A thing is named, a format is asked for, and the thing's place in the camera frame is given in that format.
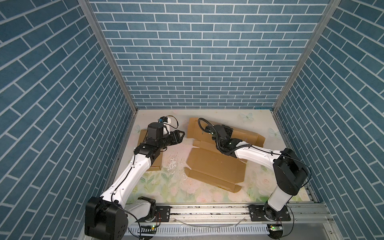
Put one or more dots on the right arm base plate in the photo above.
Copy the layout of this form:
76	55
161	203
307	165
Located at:
261	213

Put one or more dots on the right green circuit board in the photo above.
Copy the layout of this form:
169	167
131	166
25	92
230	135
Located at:
275	228

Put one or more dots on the right aluminium corner post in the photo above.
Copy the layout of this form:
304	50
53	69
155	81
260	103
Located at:
318	30

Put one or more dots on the aluminium front rail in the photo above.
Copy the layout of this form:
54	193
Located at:
231	213

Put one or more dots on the aluminium corner post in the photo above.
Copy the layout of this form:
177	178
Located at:
95	26
318	30

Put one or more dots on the left aluminium corner post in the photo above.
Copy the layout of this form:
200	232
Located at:
95	26

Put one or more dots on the green circuit board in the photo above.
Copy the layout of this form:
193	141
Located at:
275	228
147	230

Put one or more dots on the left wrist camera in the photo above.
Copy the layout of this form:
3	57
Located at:
166	121

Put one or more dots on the left green circuit board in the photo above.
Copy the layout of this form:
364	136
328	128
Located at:
147	230

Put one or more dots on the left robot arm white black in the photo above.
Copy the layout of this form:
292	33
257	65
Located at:
106	217

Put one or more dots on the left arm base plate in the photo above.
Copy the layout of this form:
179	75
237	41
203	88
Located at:
160	214

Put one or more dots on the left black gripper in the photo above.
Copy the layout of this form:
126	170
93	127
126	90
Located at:
175	137

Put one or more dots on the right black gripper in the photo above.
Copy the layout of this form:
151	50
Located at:
229	131

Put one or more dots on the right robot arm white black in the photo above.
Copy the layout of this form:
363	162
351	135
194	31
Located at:
290	173

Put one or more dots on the white slotted cable duct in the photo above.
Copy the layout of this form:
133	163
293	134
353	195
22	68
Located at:
189	231

